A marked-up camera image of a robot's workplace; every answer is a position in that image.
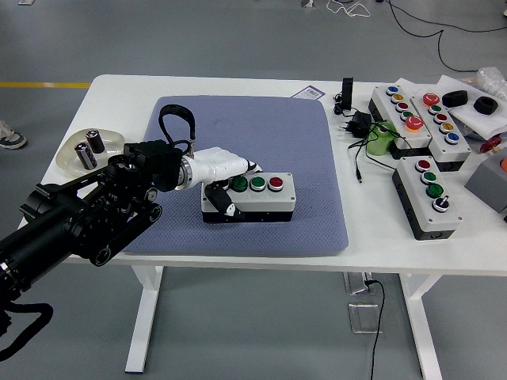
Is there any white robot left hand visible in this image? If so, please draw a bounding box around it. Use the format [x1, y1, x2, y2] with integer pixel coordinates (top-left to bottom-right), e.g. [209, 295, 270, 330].
[188, 146, 264, 222]

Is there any grey four-button control box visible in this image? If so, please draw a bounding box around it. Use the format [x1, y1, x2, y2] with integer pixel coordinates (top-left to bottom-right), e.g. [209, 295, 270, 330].
[200, 172, 297, 225]

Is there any grey four-button box with selector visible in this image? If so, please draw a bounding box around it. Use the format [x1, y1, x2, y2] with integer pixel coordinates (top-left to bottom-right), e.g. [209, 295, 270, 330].
[391, 156, 463, 241]

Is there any loose red mushroom button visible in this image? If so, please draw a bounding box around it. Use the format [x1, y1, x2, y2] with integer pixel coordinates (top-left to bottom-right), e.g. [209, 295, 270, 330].
[479, 136, 505, 155]

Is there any grey box with orange button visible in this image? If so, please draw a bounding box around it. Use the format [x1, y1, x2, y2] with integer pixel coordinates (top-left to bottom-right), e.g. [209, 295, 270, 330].
[463, 146, 507, 215]

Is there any blue-grey textured mat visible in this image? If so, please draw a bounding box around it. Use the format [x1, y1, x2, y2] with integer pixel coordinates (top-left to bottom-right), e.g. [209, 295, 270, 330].
[122, 94, 350, 258]

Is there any purple-bordered label card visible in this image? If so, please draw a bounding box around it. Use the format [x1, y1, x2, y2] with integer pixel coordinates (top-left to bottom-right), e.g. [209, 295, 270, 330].
[293, 85, 326, 101]

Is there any black cylindrical capacitor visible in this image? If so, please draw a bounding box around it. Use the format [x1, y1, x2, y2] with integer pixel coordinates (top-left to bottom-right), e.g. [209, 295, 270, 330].
[74, 142, 99, 172]
[86, 128, 107, 155]

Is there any black upright small device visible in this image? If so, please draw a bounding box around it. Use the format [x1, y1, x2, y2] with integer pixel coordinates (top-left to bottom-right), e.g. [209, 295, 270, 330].
[341, 77, 355, 112]

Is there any black power adapter plug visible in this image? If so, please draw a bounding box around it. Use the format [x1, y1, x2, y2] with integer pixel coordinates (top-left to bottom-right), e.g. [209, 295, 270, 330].
[338, 111, 374, 139]

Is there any translucent shallow dish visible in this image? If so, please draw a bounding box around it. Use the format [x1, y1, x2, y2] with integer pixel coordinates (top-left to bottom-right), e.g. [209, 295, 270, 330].
[55, 127, 126, 177]

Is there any green plastic holder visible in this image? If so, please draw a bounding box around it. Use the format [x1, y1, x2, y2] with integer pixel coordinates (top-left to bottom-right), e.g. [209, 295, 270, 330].
[364, 121, 402, 156]

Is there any white table leg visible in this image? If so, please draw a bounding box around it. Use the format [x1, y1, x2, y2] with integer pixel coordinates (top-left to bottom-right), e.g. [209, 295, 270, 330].
[397, 273, 443, 380]
[124, 265, 166, 375]

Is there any metal floor socket plate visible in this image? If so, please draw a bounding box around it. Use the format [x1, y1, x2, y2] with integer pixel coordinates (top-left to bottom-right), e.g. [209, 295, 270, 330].
[348, 302, 383, 335]
[343, 272, 374, 296]

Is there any person's shoe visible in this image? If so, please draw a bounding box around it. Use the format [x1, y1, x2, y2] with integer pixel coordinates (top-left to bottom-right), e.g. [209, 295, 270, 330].
[0, 120, 29, 150]

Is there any clear crumpled plastic bag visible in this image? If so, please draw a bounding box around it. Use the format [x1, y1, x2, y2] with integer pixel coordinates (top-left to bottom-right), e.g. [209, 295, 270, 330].
[461, 66, 507, 102]

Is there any thin black adapter cable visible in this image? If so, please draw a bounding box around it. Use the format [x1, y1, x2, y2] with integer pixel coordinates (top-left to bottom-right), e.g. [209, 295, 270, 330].
[348, 122, 402, 185]

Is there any white floor cable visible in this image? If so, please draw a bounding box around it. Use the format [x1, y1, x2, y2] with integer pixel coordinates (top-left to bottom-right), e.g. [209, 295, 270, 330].
[326, 0, 372, 19]

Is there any black cable under table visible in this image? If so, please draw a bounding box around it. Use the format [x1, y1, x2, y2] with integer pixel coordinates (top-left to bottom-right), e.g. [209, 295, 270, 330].
[364, 279, 387, 380]

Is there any black floor cable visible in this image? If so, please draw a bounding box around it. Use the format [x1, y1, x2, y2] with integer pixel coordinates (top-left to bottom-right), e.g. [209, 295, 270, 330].
[386, 0, 507, 39]
[436, 29, 482, 74]

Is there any black foam ring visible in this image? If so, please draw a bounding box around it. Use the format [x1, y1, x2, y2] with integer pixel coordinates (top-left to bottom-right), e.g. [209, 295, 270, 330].
[474, 96, 498, 116]
[441, 89, 470, 108]

